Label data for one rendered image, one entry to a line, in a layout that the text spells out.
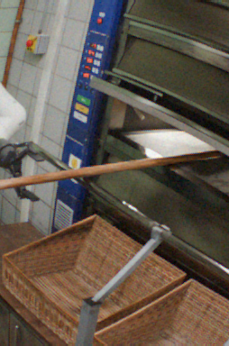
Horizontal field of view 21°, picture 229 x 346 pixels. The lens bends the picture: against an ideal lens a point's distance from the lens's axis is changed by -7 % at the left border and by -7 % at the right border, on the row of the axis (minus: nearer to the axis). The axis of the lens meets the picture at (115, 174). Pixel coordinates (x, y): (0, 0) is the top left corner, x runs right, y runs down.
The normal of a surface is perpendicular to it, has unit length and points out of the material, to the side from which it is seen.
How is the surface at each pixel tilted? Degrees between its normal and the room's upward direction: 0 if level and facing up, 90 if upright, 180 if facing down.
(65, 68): 90
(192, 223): 70
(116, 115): 90
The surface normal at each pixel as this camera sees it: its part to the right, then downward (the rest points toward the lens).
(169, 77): -0.65, -0.21
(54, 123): -0.76, 0.11
